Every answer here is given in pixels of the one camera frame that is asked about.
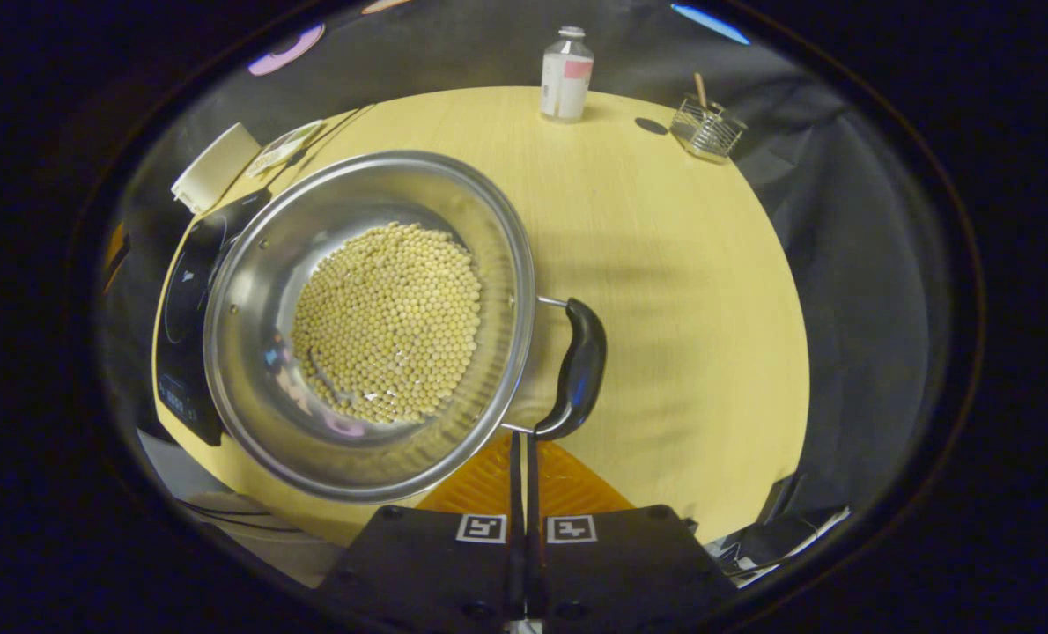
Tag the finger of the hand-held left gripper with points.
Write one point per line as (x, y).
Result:
(115, 251)

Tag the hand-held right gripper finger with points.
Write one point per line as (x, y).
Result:
(517, 493)
(533, 493)

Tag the black induction cooktop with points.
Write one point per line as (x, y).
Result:
(185, 335)

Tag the stainless steel pot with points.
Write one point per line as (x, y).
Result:
(260, 291)

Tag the white toaster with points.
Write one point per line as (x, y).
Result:
(216, 167)

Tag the white divided bean dish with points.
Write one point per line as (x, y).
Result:
(282, 148)

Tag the pile of soybeans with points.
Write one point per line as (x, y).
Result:
(383, 326)

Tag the white plastic bottle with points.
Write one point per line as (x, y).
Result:
(564, 84)

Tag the wooden stick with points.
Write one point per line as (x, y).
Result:
(701, 90)

